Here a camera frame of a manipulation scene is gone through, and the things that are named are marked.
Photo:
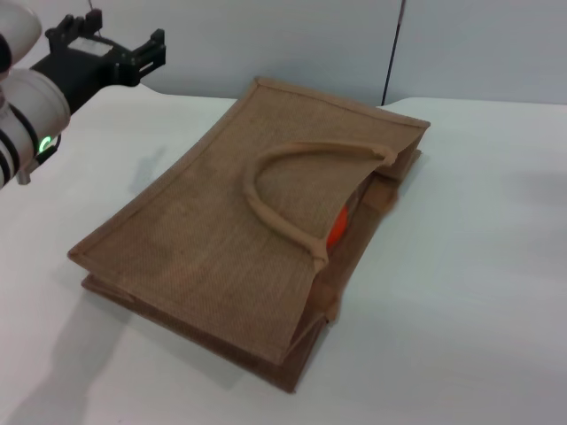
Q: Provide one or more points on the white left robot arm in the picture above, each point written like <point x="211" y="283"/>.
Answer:
<point x="31" y="110"/>

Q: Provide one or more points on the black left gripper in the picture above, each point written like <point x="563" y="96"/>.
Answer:
<point x="84" y="71"/>

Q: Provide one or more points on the orange fruit with stem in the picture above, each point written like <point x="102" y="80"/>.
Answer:
<point x="337" y="226"/>

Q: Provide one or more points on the brown jute handbag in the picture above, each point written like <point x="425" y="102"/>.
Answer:
<point x="212" y="230"/>

